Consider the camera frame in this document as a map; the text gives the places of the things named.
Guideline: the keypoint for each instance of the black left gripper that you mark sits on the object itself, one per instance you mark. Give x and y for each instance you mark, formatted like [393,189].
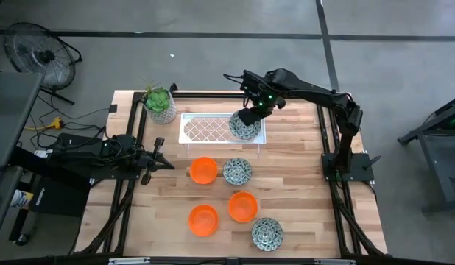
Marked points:
[148,162]

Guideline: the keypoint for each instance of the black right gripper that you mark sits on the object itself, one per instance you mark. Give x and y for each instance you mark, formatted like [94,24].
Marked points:
[260,92]

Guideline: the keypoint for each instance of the patterned teal ceramic mini bowl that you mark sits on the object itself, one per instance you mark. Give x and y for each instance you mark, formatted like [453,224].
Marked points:
[246,133]
[237,171]
[267,234]

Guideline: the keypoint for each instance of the orange plastic mini bowl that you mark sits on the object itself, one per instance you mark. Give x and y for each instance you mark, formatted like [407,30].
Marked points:
[203,220]
[203,170]
[243,207]

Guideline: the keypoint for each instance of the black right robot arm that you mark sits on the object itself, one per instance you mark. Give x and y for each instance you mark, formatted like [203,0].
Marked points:
[316,95]

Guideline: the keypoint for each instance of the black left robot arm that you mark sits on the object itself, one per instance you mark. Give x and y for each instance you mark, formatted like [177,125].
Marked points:
[84,149]

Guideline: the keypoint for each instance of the white patterned plant pot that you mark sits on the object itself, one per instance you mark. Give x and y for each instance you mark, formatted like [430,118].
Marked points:
[165,117]

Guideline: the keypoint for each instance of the green succulent plant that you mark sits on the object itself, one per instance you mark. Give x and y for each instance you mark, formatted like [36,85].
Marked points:
[157,101]

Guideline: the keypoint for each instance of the small black square clamp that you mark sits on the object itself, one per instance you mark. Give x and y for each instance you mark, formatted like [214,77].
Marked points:
[113,108]

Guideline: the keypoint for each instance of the black case white lettering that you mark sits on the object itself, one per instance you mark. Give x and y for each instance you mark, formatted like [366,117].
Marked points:
[62,198]

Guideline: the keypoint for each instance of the yellow power plug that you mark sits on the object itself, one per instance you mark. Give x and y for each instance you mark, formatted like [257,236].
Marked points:
[57,123]

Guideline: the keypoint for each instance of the white bottle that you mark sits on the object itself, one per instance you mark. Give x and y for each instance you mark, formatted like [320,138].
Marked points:
[19,198]

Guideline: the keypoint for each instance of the dark grey desk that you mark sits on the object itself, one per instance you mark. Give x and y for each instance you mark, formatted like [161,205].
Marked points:
[14,117]

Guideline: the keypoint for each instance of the black floor fan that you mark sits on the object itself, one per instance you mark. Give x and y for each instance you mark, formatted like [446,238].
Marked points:
[47,56]

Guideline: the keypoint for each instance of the black caster wheel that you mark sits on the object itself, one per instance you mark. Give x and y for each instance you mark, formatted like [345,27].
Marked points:
[22,240]

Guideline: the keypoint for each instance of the dark grey metal cart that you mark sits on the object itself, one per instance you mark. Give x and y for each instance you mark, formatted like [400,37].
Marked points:
[428,126]

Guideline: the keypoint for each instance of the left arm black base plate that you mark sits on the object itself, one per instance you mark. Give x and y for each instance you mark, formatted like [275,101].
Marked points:
[113,176]

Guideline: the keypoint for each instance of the black aluminium table frame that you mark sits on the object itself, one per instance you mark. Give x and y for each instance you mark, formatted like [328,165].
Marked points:
[325,129]

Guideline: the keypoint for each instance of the silver metal bracket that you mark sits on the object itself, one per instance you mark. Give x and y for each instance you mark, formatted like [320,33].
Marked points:
[334,262]
[128,261]

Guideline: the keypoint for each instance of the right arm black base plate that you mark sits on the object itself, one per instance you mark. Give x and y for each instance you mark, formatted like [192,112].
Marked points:
[360,169]

